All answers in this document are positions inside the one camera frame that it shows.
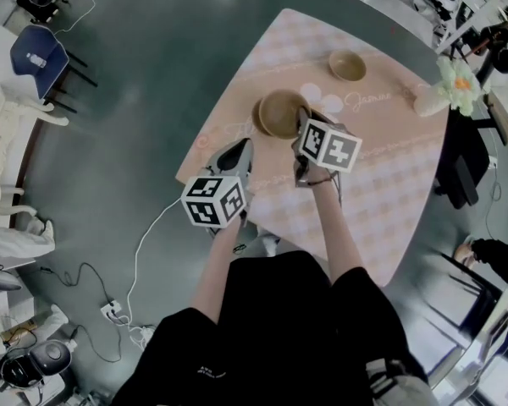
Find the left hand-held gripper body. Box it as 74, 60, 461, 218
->
180, 166, 254, 230

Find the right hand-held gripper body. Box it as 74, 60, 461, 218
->
290, 118, 364, 187

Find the brown wooden bowl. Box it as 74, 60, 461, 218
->
251, 96, 280, 136
258, 90, 313, 140
329, 50, 367, 82

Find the person's right forearm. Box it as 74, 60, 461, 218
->
311, 179, 366, 288

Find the person's left forearm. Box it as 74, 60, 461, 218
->
190, 222, 244, 325

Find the table with pink tablecloth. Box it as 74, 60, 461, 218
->
175, 8, 450, 288

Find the white ceramic vase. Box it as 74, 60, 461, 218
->
413, 83, 450, 119

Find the black mesh office chair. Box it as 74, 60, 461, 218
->
433, 95, 505, 211

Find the person's black shirt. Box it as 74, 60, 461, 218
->
120, 250, 428, 406

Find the white power adapter bundle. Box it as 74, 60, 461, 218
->
129, 323, 156, 348

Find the cream carved dressing table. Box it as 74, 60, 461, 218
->
0, 80, 71, 217

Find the blue chair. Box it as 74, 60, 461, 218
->
8, 24, 99, 114

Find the white and black dome robot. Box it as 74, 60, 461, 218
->
0, 339, 75, 392

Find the right gripper thin cable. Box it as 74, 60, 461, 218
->
333, 171, 345, 207

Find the long white floor cable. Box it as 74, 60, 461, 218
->
124, 196, 183, 330

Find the black floor cable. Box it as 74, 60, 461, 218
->
40, 262, 124, 364

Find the black metal frame rack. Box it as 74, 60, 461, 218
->
418, 247, 508, 346

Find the thin white floor cable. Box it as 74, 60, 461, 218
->
52, 0, 112, 36

